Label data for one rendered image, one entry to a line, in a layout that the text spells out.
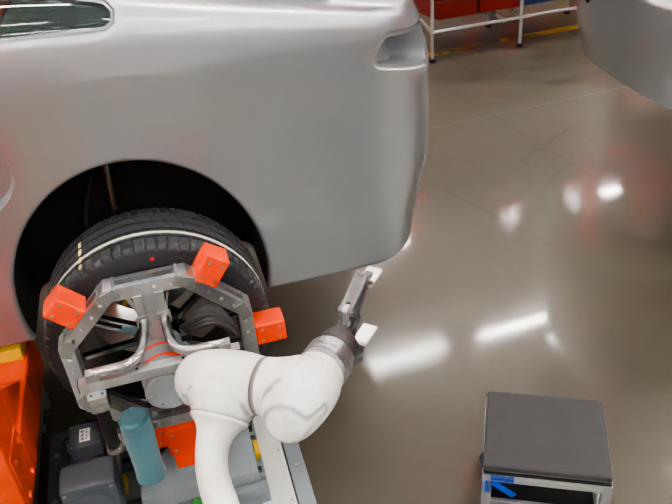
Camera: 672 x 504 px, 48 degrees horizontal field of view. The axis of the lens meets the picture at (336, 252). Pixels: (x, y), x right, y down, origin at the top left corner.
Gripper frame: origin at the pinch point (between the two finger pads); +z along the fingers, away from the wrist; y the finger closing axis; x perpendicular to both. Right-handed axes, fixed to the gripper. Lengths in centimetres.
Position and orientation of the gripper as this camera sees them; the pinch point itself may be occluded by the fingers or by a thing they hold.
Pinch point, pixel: (371, 300)
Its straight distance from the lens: 152.9
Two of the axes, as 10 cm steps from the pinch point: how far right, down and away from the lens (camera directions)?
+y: 0.5, -8.8, -4.7
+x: -9.3, -2.2, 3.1
